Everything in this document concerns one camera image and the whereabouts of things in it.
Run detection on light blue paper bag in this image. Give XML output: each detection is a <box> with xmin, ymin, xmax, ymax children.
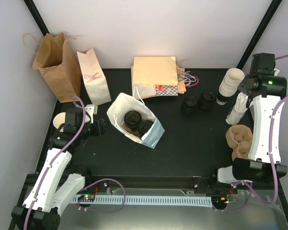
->
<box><xmin>107</xmin><ymin>86</ymin><xmax>165</xmax><ymax>149</ymax></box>

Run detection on brown pulp cup carrier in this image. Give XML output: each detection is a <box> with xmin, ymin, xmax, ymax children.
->
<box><xmin>123</xmin><ymin>126</ymin><xmax>143</xmax><ymax>139</ymax></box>

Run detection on single black cup lid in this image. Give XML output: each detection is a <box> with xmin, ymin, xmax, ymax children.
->
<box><xmin>138</xmin><ymin>120</ymin><xmax>154</xmax><ymax>136</ymax></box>

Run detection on paper cup near left arm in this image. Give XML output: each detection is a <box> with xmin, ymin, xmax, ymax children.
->
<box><xmin>52</xmin><ymin>112</ymin><xmax>91</xmax><ymax>129</ymax></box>

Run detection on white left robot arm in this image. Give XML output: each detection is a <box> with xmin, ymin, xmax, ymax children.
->
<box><xmin>12</xmin><ymin>104</ymin><xmax>106</xmax><ymax>230</ymax></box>

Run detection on stack of white paper cups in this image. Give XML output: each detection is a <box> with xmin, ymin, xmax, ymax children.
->
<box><xmin>216</xmin><ymin>68</ymin><xmax>245</xmax><ymax>105</ymax></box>

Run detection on bundle of white straws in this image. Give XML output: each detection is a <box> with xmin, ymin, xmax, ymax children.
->
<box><xmin>226</xmin><ymin>92</ymin><xmax>248</xmax><ymax>126</ymax></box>

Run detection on right stack black lids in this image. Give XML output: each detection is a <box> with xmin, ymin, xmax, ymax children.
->
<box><xmin>199</xmin><ymin>92</ymin><xmax>216</xmax><ymax>111</ymax></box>

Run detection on pink cream paper bag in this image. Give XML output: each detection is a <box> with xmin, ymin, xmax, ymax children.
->
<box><xmin>77</xmin><ymin>48</ymin><xmax>111</xmax><ymax>105</ymax></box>

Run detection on small lit circuit board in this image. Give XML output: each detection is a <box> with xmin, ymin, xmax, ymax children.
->
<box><xmin>78</xmin><ymin>195</ymin><xmax>95</xmax><ymax>202</ymax></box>

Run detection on flat tan paper bag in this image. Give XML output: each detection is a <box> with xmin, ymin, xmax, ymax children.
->
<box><xmin>133</xmin><ymin>57</ymin><xmax>178</xmax><ymax>86</ymax></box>

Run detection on brown kraft paper bag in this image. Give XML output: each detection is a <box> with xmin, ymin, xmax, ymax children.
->
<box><xmin>22</xmin><ymin>32</ymin><xmax>82</xmax><ymax>103</ymax></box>

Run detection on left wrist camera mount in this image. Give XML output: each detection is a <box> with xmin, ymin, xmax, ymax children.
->
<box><xmin>85</xmin><ymin>104</ymin><xmax>98</xmax><ymax>124</ymax></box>

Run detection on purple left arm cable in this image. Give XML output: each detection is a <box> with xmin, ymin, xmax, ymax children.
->
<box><xmin>24</xmin><ymin>95</ymin><xmax>126</xmax><ymax>230</ymax></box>

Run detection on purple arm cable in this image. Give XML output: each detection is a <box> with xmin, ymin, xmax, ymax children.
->
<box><xmin>24</xmin><ymin>95</ymin><xmax>126</xmax><ymax>230</ymax></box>
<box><xmin>212</xmin><ymin>52</ymin><xmax>288</xmax><ymax>213</ymax></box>

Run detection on flat bags with coloured handles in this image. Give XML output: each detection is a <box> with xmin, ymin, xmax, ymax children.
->
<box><xmin>176</xmin><ymin>59</ymin><xmax>199</xmax><ymax>94</ymax></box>

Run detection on black right frame post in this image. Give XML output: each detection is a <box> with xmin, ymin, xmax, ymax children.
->
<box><xmin>236</xmin><ymin>0</ymin><xmax>282</xmax><ymax>69</ymax></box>

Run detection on black frame post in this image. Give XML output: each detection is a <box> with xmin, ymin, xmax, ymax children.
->
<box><xmin>24</xmin><ymin>0</ymin><xmax>49</xmax><ymax>36</ymax></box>
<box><xmin>236</xmin><ymin>0</ymin><xmax>282</xmax><ymax>69</ymax></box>

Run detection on light blue slotted cable duct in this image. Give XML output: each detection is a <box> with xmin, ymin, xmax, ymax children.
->
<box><xmin>70</xmin><ymin>195</ymin><xmax>212</xmax><ymax>207</ymax></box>

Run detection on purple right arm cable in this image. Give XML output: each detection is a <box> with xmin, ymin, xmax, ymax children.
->
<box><xmin>212</xmin><ymin>52</ymin><xmax>288</xmax><ymax>213</ymax></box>

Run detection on black left frame post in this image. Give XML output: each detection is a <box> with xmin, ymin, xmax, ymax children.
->
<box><xmin>24</xmin><ymin>0</ymin><xmax>49</xmax><ymax>36</ymax></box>

